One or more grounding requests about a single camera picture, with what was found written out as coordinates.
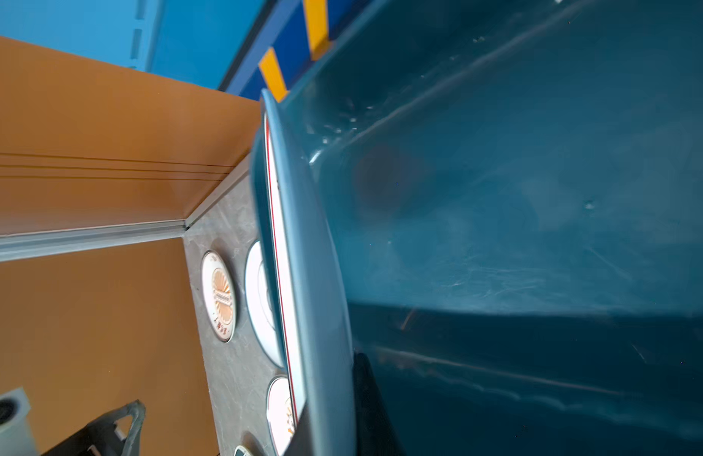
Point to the sunburst plate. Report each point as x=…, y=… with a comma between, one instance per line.
x=218, y=292
x=283, y=274
x=280, y=415

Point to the cream yellow plate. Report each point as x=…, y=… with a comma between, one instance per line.
x=242, y=451

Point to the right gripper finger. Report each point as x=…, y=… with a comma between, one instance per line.
x=101, y=436

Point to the white flower plate back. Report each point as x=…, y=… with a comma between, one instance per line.
x=259, y=306

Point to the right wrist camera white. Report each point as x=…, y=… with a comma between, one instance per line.
x=16, y=437

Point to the teal plastic bin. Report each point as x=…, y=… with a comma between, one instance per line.
x=494, y=216

